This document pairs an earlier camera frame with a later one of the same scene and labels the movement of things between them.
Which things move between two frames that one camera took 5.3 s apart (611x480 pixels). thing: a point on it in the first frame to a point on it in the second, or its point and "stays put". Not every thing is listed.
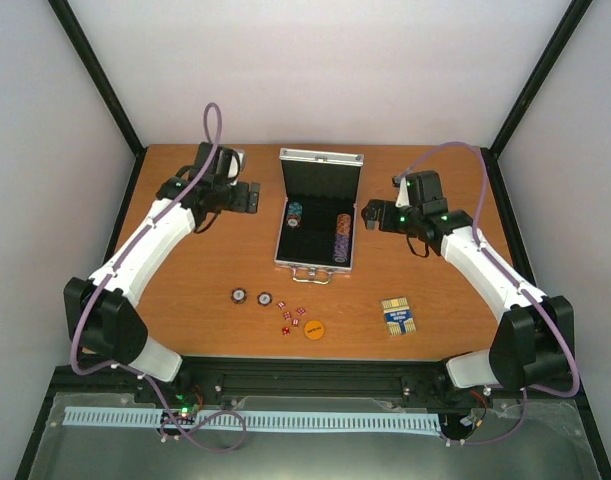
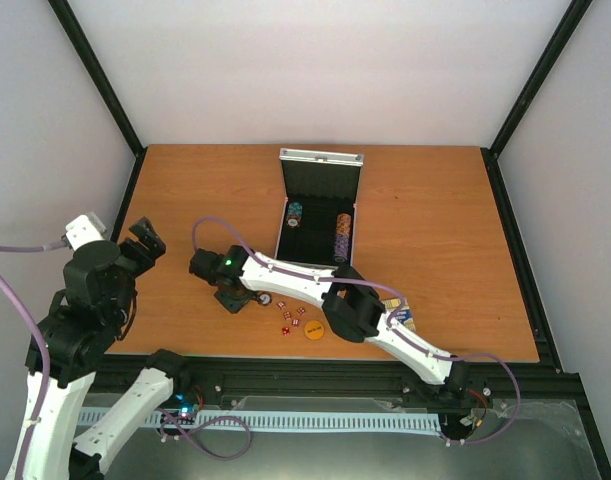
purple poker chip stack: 340,247 stays put
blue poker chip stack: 294,208 stays put
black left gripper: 242,203 to 146,256
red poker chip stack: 343,224 stays put
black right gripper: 375,206 to 233,305
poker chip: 264,299 stays put
